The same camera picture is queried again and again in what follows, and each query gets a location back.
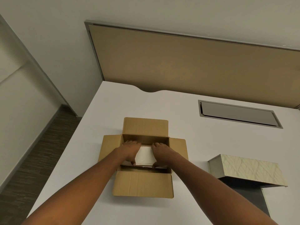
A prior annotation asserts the person's right hand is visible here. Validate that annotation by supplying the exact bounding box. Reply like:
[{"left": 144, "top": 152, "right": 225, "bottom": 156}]
[{"left": 151, "top": 142, "right": 177, "bottom": 169}]

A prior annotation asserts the person's left hand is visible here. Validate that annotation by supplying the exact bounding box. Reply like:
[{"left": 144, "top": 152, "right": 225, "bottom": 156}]
[{"left": 115, "top": 140, "right": 142, "bottom": 166}]

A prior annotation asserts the white paper stack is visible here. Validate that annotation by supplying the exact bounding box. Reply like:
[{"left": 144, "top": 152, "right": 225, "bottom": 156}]
[{"left": 135, "top": 145, "right": 157, "bottom": 167}]

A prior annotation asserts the person's left forearm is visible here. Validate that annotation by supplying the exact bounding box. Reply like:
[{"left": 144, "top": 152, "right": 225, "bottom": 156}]
[{"left": 22, "top": 149, "right": 128, "bottom": 225}]

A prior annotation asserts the person's right forearm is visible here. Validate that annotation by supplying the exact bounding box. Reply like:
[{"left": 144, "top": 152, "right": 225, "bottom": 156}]
[{"left": 162, "top": 153, "right": 274, "bottom": 225}]

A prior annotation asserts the open brown cardboard box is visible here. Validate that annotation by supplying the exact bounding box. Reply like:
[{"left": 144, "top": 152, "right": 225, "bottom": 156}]
[{"left": 98, "top": 117, "right": 189, "bottom": 199}]

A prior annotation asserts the leaf-patterned gift box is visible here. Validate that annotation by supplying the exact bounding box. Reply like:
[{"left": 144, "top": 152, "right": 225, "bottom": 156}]
[{"left": 208, "top": 154, "right": 288, "bottom": 218}]

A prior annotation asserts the tan desk partition panel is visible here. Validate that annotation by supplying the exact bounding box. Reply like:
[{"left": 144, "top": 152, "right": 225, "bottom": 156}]
[{"left": 84, "top": 20, "right": 300, "bottom": 108}]

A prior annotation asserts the grey desk cable cover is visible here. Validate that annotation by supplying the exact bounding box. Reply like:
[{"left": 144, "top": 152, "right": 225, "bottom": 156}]
[{"left": 198, "top": 100, "right": 283, "bottom": 129}]

